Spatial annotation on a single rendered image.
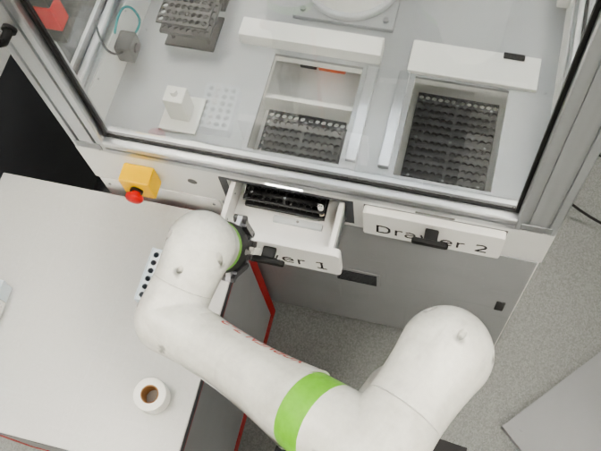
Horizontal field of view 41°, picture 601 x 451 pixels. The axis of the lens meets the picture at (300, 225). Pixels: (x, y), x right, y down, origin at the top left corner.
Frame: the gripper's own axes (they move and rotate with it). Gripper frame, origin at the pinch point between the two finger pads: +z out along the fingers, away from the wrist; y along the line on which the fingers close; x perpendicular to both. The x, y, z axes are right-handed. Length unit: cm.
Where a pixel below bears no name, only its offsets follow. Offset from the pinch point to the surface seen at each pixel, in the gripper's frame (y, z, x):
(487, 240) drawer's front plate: -11.3, 7.6, 45.9
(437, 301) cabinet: 4, 55, 39
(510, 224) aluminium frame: -15, 3, 49
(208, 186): -11.6, 12.2, -14.7
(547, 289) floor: -4, 102, 72
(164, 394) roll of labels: 32.7, 2.7, -12.5
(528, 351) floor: 15, 94, 69
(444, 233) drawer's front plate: -11.1, 8.1, 37.2
